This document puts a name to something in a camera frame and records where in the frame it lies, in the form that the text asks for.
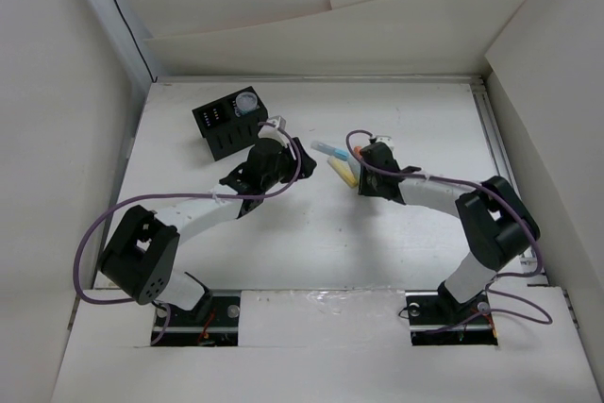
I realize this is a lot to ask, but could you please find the yellow highlighter pen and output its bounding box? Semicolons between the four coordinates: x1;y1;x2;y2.
327;157;358;188

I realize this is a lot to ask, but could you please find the blue highlighter pen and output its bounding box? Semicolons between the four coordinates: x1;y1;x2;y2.
310;141;349;161

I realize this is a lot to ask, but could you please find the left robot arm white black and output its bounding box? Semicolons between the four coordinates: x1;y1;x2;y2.
98;138;316;325

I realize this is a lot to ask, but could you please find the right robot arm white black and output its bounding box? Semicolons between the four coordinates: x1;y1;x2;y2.
355;139;541;322

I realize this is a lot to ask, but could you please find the black slotted organizer box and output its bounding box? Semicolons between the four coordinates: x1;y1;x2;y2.
192;86;268;161

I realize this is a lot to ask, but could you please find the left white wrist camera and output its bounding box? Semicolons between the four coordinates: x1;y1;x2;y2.
259;115;288;146

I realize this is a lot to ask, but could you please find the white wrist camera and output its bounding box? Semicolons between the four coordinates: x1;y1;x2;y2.
259;115;288;146
372;135;394;150

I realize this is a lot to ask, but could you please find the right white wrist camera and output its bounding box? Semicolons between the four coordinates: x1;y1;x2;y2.
372;135;394;150

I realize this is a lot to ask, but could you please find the aluminium rail right edge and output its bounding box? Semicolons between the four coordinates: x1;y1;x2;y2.
470;76;549;286

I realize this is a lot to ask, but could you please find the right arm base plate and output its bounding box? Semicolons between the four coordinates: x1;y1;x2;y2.
398;291;498;346

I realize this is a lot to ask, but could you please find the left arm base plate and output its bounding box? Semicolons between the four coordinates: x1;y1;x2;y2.
150;290;242;347

